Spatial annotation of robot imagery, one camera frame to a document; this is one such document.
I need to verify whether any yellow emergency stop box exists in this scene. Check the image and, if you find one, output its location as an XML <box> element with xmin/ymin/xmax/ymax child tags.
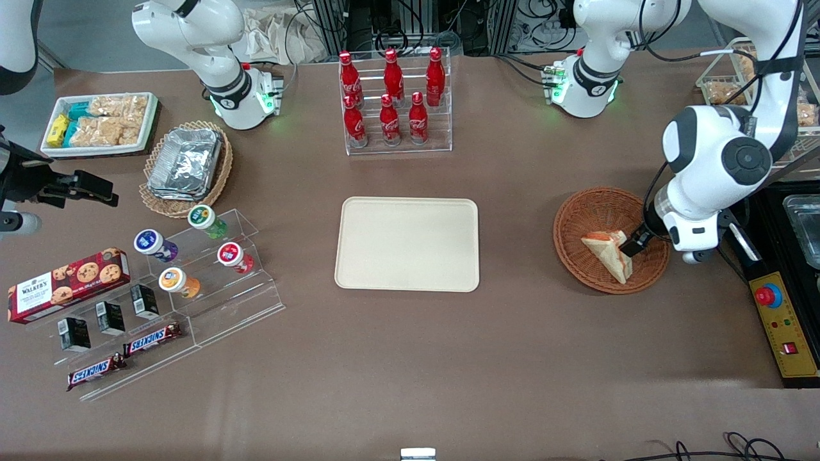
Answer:
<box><xmin>748</xmin><ymin>271</ymin><xmax>820</xmax><ymax>380</ymax></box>

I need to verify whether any stack of foil trays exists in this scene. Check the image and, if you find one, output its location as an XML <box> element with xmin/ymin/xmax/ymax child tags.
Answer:
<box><xmin>147</xmin><ymin>128</ymin><xmax>224</xmax><ymax>201</ymax></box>

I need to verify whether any clear acrylic bottle rack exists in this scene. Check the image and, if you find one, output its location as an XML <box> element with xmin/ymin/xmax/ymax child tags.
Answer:
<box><xmin>339</xmin><ymin>47</ymin><xmax>454</xmax><ymax>156</ymax></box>

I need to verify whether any green capped drink bottle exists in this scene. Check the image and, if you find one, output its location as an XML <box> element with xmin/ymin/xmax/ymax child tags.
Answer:
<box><xmin>187</xmin><ymin>204</ymin><xmax>229</xmax><ymax>239</ymax></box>

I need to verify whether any oval light wicker basket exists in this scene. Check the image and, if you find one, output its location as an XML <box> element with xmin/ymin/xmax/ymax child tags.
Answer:
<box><xmin>139</xmin><ymin>120</ymin><xmax>234</xmax><ymax>219</ymax></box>

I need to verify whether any purple drink bottle blue cap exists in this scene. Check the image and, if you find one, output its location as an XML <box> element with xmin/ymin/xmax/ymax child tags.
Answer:
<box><xmin>133</xmin><ymin>229</ymin><xmax>179</xmax><ymax>263</ymax></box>

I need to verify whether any orange capped drink bottle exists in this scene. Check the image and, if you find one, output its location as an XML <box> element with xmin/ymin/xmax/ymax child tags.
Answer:
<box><xmin>158</xmin><ymin>266</ymin><xmax>201</xmax><ymax>300</ymax></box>

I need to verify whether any clear acrylic tiered stand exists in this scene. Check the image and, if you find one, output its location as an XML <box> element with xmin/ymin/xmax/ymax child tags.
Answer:
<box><xmin>37</xmin><ymin>207</ymin><xmax>286</xmax><ymax>403</ymax></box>

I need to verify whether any black emergency stop cable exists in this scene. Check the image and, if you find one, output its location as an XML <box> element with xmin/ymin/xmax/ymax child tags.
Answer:
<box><xmin>716</xmin><ymin>198</ymin><xmax>764</xmax><ymax>284</ymax></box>

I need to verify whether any black floor cable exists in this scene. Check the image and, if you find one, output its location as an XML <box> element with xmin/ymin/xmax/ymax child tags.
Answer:
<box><xmin>602</xmin><ymin>432</ymin><xmax>790</xmax><ymax>461</ymax></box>

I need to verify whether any clear bag of rice crackers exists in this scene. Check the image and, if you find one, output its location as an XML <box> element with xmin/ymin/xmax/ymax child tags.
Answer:
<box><xmin>72</xmin><ymin>117</ymin><xmax>143</xmax><ymax>147</ymax></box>
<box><xmin>89</xmin><ymin>95</ymin><xmax>149</xmax><ymax>120</ymax></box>

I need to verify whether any red capped drink bottle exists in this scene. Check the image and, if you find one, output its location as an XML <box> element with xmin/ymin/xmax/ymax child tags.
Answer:
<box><xmin>217</xmin><ymin>241</ymin><xmax>255</xmax><ymax>275</ymax></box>

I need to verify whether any small black box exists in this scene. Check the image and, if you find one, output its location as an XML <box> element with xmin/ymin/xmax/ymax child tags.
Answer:
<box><xmin>129</xmin><ymin>283</ymin><xmax>160</xmax><ymax>320</ymax></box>
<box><xmin>58</xmin><ymin>316</ymin><xmax>92</xmax><ymax>353</ymax></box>
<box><xmin>95</xmin><ymin>300</ymin><xmax>126</xmax><ymax>336</ymax></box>

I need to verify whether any black appliance with metal pan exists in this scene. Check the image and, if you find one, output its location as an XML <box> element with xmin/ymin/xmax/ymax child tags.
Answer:
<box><xmin>750</xmin><ymin>182</ymin><xmax>820</xmax><ymax>389</ymax></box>

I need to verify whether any red cola bottle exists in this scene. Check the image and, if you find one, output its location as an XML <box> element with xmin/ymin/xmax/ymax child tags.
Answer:
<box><xmin>339</xmin><ymin>51</ymin><xmax>363</xmax><ymax>108</ymax></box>
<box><xmin>343</xmin><ymin>95</ymin><xmax>368</xmax><ymax>149</ymax></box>
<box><xmin>409</xmin><ymin>92</ymin><xmax>429</xmax><ymax>145</ymax></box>
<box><xmin>383</xmin><ymin>49</ymin><xmax>406</xmax><ymax>104</ymax></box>
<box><xmin>425</xmin><ymin>46</ymin><xmax>446</xmax><ymax>107</ymax></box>
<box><xmin>379</xmin><ymin>94</ymin><xmax>402</xmax><ymax>147</ymax></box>

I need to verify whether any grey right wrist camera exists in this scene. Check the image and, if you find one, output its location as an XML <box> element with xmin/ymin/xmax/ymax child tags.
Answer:
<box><xmin>0</xmin><ymin>211</ymin><xmax>43</xmax><ymax>235</ymax></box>

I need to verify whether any beige plastic serving tray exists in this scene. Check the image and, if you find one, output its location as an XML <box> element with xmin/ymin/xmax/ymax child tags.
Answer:
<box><xmin>334</xmin><ymin>197</ymin><xmax>480</xmax><ymax>293</ymax></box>

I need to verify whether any crumpled beige cloth bag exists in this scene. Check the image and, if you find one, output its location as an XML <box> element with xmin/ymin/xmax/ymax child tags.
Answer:
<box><xmin>242</xmin><ymin>5</ymin><xmax>324</xmax><ymax>65</ymax></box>

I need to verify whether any white wire basket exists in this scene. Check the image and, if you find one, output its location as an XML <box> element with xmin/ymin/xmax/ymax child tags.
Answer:
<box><xmin>696</xmin><ymin>36</ymin><xmax>820</xmax><ymax>168</ymax></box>

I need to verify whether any Snickers chocolate bar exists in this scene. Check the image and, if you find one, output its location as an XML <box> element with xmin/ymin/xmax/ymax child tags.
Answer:
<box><xmin>122</xmin><ymin>322</ymin><xmax>183</xmax><ymax>357</ymax></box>
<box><xmin>67</xmin><ymin>353</ymin><xmax>127</xmax><ymax>391</ymax></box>

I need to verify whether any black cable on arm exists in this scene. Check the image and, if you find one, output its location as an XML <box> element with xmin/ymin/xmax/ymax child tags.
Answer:
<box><xmin>639</xmin><ymin>0</ymin><xmax>807</xmax><ymax>222</ymax></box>

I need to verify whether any white rectangular snack tray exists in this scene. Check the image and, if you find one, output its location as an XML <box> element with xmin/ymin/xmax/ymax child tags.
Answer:
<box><xmin>40</xmin><ymin>92</ymin><xmax>160</xmax><ymax>158</ymax></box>

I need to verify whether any red Walkers cookie box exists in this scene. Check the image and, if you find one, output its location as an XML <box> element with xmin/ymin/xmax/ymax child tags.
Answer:
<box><xmin>7</xmin><ymin>247</ymin><xmax>131</xmax><ymax>325</ymax></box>

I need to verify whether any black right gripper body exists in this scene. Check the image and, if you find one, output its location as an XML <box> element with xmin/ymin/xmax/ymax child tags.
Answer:
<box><xmin>0</xmin><ymin>136</ymin><xmax>78</xmax><ymax>209</ymax></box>

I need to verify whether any round brown wicker basket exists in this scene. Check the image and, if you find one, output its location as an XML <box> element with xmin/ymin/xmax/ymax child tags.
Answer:
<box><xmin>553</xmin><ymin>187</ymin><xmax>671</xmax><ymax>295</ymax></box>

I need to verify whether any triangular sandwich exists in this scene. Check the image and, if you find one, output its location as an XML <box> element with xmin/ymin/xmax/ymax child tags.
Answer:
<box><xmin>581</xmin><ymin>230</ymin><xmax>634</xmax><ymax>285</ymax></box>

